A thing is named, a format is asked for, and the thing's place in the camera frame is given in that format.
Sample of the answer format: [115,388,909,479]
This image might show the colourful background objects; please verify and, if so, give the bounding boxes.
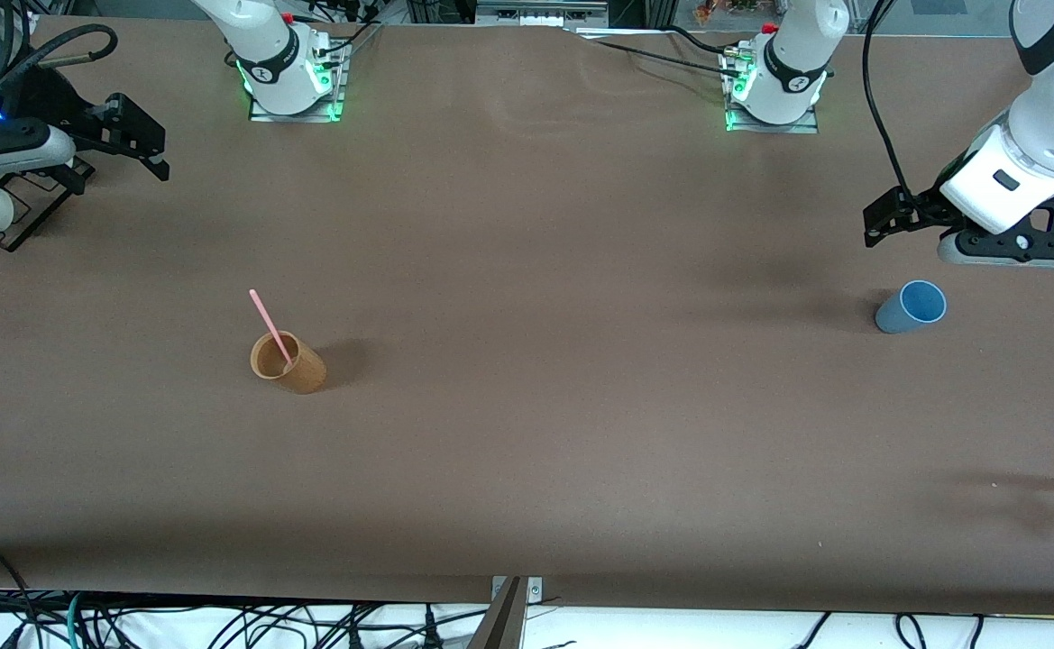
[692,0,762,26]

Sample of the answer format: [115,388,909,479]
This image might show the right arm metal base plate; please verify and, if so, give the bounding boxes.
[248,41,348,123]

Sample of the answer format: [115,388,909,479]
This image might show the black wire rack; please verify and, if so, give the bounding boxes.
[0,158,96,252]

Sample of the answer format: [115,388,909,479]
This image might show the blue cup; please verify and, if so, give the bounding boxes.
[875,279,948,335]

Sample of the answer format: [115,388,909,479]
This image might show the brown wooden cup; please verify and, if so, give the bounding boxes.
[250,331,327,396]

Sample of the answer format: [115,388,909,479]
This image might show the black background box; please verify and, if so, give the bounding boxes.
[408,0,478,25]

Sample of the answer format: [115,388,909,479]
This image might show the pink chopstick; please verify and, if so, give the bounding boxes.
[250,289,297,372]

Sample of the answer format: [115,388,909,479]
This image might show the grey background device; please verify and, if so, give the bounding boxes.
[475,0,610,28]

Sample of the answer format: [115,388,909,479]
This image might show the metal table edge bracket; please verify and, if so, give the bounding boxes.
[490,576,544,603]

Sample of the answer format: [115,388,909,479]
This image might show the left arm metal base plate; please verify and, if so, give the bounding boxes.
[723,45,821,135]

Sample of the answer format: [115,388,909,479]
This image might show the straight black table cable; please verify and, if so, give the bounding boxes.
[572,36,744,91]

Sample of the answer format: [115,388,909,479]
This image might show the curved black table cable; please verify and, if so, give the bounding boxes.
[666,25,744,58]

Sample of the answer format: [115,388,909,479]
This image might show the black base connector cables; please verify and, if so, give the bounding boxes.
[314,18,384,69]

